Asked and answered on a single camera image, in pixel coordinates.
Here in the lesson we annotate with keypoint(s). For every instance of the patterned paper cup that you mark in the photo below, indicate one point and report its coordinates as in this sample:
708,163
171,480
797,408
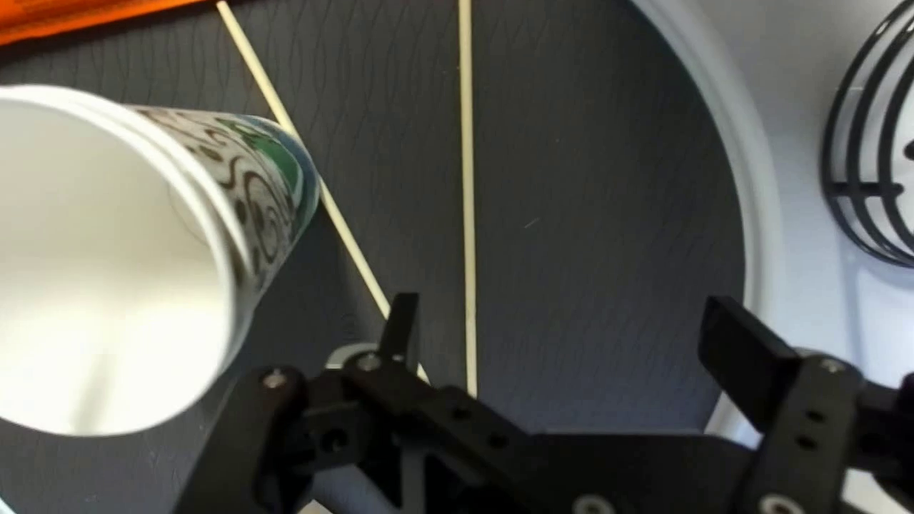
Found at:
114,266

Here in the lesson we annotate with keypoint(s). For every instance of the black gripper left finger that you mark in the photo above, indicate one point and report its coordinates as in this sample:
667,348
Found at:
400,419

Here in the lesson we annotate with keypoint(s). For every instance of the light wooden chopstick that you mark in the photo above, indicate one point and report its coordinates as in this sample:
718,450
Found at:
465,191
287,116

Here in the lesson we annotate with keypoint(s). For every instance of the round black tray white rim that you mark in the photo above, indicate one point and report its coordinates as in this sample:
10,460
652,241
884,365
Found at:
588,191

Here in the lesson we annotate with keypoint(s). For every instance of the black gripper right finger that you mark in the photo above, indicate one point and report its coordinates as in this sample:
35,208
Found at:
801,409

